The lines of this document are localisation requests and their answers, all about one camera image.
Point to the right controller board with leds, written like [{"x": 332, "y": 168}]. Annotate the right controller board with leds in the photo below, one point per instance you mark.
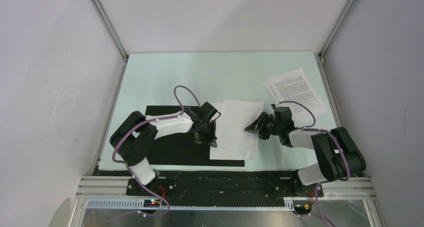
[{"x": 302, "y": 209}]

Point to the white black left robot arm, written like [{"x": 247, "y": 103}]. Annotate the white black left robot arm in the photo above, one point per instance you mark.
[{"x": 135, "y": 137}]

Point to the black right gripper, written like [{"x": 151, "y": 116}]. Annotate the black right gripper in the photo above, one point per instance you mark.
[{"x": 260, "y": 122}]

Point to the controller board with leds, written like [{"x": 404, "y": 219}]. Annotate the controller board with leds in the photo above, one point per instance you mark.
[
  {"x": 152, "y": 203},
  {"x": 302, "y": 209}
]

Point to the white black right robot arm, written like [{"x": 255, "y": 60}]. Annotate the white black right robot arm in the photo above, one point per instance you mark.
[{"x": 338, "y": 157}]

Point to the aluminium corner post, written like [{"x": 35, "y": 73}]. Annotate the aluminium corner post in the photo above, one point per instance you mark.
[
  {"x": 337, "y": 27},
  {"x": 110, "y": 29}
]

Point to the white paper sheets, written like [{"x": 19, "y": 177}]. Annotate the white paper sheets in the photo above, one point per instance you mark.
[{"x": 233, "y": 142}]

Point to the metal folder clip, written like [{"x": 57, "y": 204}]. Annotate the metal folder clip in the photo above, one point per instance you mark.
[{"x": 197, "y": 139}]

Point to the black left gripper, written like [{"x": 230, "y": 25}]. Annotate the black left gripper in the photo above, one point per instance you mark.
[{"x": 211, "y": 138}]

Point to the aluminium frame rail front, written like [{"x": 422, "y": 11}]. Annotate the aluminium frame rail front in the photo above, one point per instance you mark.
[{"x": 122, "y": 192}]

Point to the left controller board with leds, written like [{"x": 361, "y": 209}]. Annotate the left controller board with leds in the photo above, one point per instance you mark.
[{"x": 152, "y": 203}]

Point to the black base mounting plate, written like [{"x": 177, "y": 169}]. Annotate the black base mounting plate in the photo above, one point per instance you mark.
[{"x": 234, "y": 189}]

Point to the printed text paper sheets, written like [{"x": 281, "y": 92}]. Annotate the printed text paper sheets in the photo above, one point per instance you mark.
[{"x": 294, "y": 90}]

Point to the left aluminium corner post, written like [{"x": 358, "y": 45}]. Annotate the left aluminium corner post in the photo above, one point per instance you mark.
[{"x": 110, "y": 29}]

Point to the right aluminium corner post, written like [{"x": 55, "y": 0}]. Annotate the right aluminium corner post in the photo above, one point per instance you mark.
[{"x": 337, "y": 27}]

